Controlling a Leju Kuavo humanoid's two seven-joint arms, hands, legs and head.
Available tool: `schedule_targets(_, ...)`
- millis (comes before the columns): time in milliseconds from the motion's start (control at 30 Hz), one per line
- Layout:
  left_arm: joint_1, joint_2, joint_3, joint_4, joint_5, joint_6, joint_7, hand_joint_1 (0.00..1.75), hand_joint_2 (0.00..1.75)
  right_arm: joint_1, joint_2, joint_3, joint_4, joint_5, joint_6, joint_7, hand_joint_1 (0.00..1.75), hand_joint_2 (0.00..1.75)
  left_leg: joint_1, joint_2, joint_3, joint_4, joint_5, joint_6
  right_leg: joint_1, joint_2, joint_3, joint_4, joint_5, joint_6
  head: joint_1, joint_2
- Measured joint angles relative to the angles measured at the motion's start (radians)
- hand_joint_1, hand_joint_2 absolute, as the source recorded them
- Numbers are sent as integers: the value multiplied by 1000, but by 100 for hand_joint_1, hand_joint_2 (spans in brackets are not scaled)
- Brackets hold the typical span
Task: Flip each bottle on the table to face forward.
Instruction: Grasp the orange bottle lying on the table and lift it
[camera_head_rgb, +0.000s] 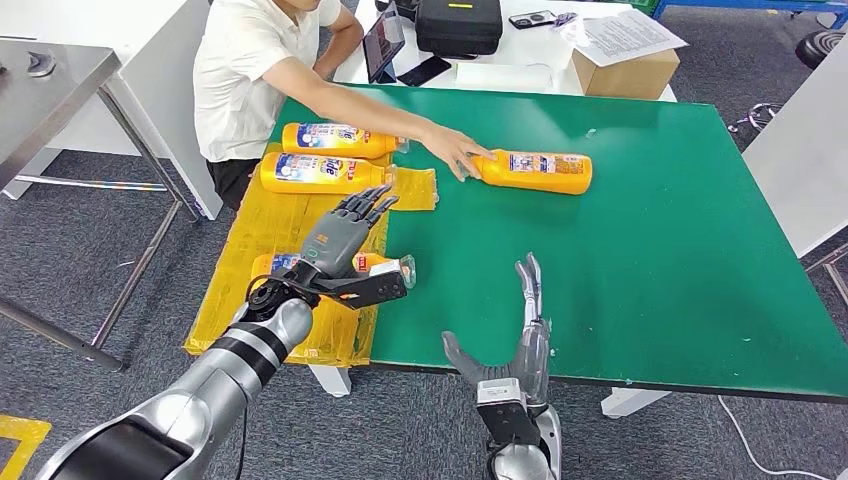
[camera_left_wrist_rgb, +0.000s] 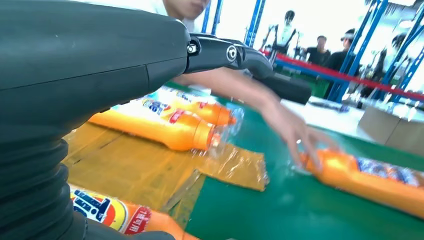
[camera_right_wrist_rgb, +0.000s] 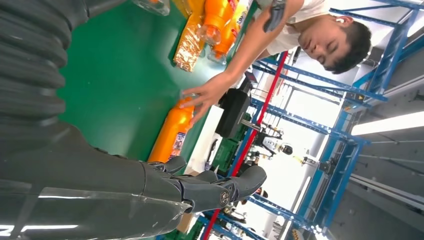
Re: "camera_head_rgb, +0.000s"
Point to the person's left hand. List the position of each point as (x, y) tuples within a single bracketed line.
[(323, 69)]

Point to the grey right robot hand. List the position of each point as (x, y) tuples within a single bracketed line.
[(533, 358)]

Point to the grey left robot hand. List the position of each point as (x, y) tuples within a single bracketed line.
[(338, 242)]

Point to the person's right hand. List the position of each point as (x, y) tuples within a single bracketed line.
[(454, 149)]

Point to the orange detergent bottle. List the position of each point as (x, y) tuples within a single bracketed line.
[(378, 144), (503, 173), (272, 265), (371, 179)]

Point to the person's left forearm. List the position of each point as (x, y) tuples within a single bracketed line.
[(344, 40)]

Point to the person's right forearm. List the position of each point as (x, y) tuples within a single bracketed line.
[(378, 116)]

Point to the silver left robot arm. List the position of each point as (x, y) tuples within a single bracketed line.
[(218, 378)]

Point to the black tablet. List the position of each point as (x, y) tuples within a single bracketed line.
[(384, 41)]

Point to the yellow taped cardboard mat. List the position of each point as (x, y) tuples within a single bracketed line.
[(265, 225)]

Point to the black smartphone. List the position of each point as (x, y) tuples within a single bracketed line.
[(425, 69)]

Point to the person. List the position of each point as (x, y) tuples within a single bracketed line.
[(232, 86)]

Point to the white table leg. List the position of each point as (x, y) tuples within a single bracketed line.
[(628, 403), (330, 381)]

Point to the black carrying case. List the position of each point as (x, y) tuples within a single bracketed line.
[(458, 28)]

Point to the white table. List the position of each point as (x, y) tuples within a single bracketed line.
[(530, 48)]

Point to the black handheld device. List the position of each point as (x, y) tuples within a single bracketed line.
[(532, 18)]

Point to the clear plastic bag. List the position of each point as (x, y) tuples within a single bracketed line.
[(565, 18)]

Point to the brown cardboard box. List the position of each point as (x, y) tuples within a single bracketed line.
[(626, 76)]

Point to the printed paper sheet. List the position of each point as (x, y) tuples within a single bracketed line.
[(626, 36)]

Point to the small metal part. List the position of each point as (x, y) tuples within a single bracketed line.
[(40, 63)]

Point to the stainless steel table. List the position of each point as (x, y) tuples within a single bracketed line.
[(40, 106)]

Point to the blue metal rack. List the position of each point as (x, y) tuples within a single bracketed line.
[(729, 4)]

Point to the white board panel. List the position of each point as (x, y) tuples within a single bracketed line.
[(805, 166)]

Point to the black round stool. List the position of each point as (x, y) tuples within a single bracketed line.
[(821, 48)]

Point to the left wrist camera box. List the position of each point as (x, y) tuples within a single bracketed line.
[(371, 288)]

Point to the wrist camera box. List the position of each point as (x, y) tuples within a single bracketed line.
[(507, 414), (371, 288)]

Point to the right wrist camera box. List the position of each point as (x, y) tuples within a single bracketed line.
[(507, 414)]

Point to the metal frame legs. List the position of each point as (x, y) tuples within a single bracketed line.
[(835, 279)]

